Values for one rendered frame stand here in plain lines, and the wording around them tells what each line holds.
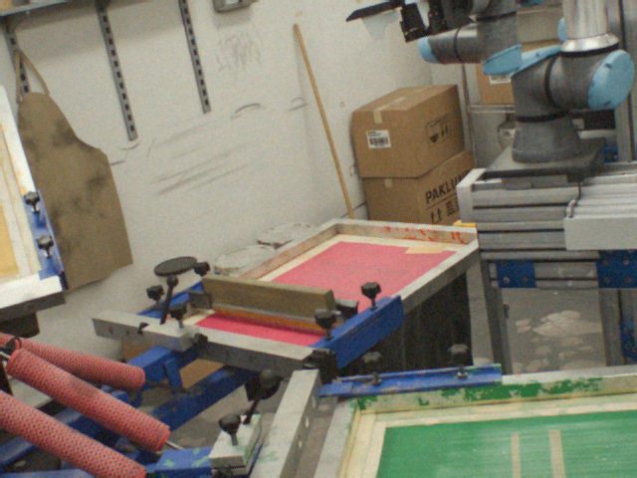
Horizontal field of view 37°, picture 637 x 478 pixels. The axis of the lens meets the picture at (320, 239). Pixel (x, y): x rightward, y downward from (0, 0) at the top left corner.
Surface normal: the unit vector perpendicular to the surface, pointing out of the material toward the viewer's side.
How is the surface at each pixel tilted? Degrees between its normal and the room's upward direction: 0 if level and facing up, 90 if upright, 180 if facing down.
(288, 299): 90
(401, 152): 90
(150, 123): 90
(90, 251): 90
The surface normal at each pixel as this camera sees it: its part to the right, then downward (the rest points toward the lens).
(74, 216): 0.34, 0.22
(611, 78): 0.66, 0.25
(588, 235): -0.43, 0.36
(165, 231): 0.75, 0.07
